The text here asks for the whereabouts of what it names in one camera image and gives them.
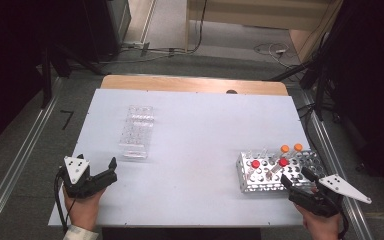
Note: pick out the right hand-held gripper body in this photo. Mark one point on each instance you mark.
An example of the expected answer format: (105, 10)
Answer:
(316, 200)

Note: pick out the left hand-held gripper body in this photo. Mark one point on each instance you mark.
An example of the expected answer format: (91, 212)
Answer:
(76, 170)

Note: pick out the perforated metal tube rack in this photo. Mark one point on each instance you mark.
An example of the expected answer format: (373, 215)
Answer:
(263, 181)

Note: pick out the orange-capped test tube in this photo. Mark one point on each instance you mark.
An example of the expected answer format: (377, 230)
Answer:
(298, 147)
(284, 148)

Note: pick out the clear plastic tube rack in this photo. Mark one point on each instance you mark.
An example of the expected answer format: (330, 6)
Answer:
(136, 133)

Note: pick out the person's right hand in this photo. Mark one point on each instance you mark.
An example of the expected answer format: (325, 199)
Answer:
(321, 226)

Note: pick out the person's left hand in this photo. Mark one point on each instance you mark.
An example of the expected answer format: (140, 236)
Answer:
(85, 210)

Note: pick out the clear test tube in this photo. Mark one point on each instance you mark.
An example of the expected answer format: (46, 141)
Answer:
(263, 153)
(249, 154)

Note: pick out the black stand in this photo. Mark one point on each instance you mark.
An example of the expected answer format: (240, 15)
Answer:
(46, 76)

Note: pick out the black tripod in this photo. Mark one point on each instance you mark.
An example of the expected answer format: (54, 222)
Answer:
(320, 83)

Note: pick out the white work board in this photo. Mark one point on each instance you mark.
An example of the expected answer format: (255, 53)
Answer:
(196, 133)

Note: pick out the black curtain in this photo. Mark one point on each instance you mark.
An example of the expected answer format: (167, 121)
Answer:
(373, 83)
(10, 66)

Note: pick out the wooden table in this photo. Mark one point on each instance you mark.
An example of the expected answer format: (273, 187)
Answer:
(180, 84)

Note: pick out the black cabinet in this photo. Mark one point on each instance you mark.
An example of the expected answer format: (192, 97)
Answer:
(110, 23)

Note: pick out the light wooden desk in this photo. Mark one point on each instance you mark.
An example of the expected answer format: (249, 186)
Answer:
(263, 15)

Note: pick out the metal floor rail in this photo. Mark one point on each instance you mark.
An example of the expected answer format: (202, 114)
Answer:
(20, 153)
(336, 160)

